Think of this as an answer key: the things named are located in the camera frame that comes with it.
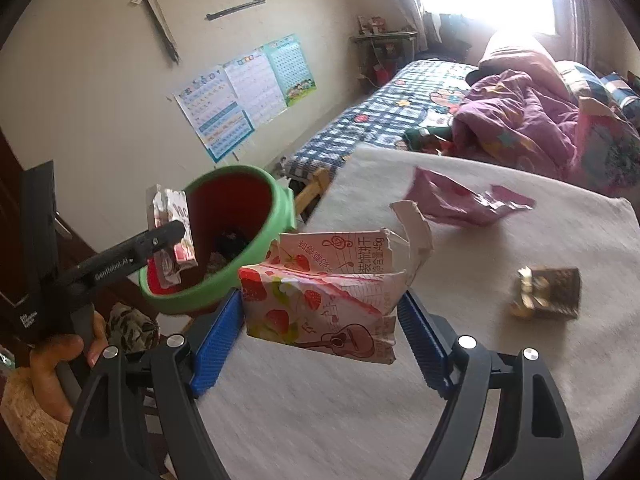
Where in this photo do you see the pink rolled pillow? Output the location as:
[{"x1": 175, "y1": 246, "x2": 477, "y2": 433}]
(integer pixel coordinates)
[{"x1": 478, "y1": 32, "x2": 562, "y2": 88}]

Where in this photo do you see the blue plaid bed sheet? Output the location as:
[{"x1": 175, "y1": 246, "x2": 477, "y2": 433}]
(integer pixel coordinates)
[{"x1": 282, "y1": 58, "x2": 475, "y2": 181}]

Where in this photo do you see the floral pink blanket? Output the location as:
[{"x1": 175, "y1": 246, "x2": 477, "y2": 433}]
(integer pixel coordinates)
[{"x1": 567, "y1": 98, "x2": 639, "y2": 208}]

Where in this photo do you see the white learning chart poster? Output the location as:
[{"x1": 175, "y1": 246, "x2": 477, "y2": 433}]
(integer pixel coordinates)
[{"x1": 222, "y1": 48, "x2": 286, "y2": 128}]

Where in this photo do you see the right window curtain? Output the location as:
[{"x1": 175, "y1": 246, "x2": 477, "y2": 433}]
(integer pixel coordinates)
[{"x1": 560, "y1": 0, "x2": 598, "y2": 68}]

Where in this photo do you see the person left hand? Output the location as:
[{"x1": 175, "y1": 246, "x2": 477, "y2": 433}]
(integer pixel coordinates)
[{"x1": 29, "y1": 312, "x2": 108, "y2": 424}]

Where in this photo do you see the white towel mat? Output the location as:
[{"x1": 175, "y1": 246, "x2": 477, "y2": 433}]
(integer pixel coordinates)
[{"x1": 198, "y1": 145, "x2": 639, "y2": 479}]

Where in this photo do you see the pink crumpled wrapper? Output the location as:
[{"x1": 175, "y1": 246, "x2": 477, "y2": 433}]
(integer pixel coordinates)
[{"x1": 405, "y1": 167, "x2": 536, "y2": 226}]

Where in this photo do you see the purple pink quilt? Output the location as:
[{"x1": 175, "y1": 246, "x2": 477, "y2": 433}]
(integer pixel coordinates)
[{"x1": 450, "y1": 68, "x2": 578, "y2": 181}]

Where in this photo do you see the blue learning chart poster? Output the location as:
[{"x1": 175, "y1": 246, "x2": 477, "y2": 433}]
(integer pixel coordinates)
[{"x1": 174, "y1": 65, "x2": 255, "y2": 162}]

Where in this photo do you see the gold brown snack wrapper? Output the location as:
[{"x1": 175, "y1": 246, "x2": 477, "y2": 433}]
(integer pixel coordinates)
[{"x1": 510, "y1": 266, "x2": 582, "y2": 321}]

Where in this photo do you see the metal wall bracket bar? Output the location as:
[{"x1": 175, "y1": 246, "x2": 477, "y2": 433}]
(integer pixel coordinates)
[{"x1": 205, "y1": 0, "x2": 267, "y2": 22}]

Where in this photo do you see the small pink white wrapper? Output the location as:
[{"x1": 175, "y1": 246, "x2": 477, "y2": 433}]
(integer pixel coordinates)
[{"x1": 145, "y1": 184, "x2": 198, "y2": 289}]

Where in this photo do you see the red bin green rim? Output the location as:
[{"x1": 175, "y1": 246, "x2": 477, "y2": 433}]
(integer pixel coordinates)
[{"x1": 139, "y1": 165, "x2": 296, "y2": 315}]

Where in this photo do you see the small cluttered side table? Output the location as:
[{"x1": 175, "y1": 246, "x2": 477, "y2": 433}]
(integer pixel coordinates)
[{"x1": 349, "y1": 15, "x2": 418, "y2": 94}]

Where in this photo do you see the green number chart poster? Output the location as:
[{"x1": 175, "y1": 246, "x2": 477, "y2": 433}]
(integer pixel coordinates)
[{"x1": 262, "y1": 35, "x2": 317, "y2": 107}]

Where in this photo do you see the blue plaid pillow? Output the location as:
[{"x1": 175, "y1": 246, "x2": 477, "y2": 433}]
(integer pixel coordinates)
[{"x1": 555, "y1": 61, "x2": 639, "y2": 129}]

